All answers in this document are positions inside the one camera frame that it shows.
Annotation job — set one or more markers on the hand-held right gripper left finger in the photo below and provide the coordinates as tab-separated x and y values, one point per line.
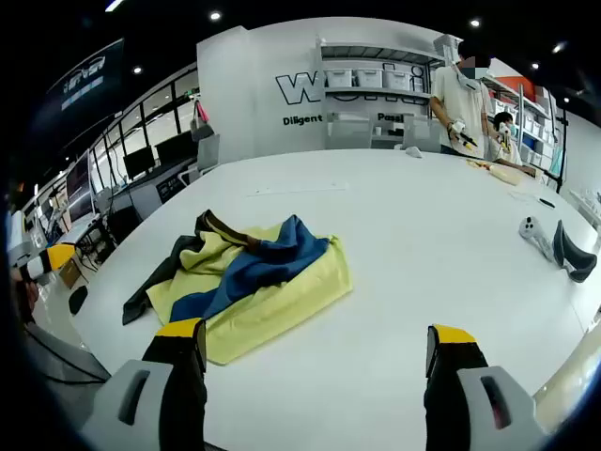
178	376

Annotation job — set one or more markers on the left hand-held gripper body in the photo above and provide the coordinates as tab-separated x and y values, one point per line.
30	263

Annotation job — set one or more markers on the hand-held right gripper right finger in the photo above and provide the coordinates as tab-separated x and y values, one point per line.
451	376

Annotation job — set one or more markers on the yellow blue grey raglan garment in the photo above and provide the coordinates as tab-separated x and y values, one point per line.
282	291

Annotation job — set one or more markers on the black round floor object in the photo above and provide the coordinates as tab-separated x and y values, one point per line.
78	300

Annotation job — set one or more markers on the large display screen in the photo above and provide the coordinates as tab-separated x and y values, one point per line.
81	181

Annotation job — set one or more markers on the grey mesh chair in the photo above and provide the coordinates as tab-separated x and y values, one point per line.
61	357

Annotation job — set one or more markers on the grey desk cabinet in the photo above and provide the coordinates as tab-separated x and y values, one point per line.
159	190

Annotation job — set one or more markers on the black computer monitor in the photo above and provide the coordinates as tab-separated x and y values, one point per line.
138	162
174	149

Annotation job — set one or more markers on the white handheld controller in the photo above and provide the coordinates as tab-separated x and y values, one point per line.
533	230

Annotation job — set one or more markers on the dark grey curved object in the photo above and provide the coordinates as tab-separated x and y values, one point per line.
570	256

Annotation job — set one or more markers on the white office chair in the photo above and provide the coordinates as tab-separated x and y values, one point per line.
206	152

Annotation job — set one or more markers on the pink grey hanging bag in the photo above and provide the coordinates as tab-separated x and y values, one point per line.
201	127

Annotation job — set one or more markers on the black pen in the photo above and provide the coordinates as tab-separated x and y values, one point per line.
547	203

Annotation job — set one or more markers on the flat wooden piece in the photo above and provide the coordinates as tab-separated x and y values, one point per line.
476	164

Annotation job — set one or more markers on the grey cloth lump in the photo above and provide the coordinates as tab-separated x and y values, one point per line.
414	152

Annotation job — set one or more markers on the translucent grey box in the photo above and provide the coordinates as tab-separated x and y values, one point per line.
348	135
421	134

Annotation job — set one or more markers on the storage rack with boxes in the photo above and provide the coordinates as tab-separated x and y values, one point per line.
530	127

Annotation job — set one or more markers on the white storage bin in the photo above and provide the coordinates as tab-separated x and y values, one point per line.
395	80
338	79
367	79

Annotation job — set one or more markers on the grey metal shelf unit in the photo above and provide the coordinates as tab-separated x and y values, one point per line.
375	49

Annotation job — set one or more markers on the dark wall display screen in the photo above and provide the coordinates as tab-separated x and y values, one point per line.
89	75

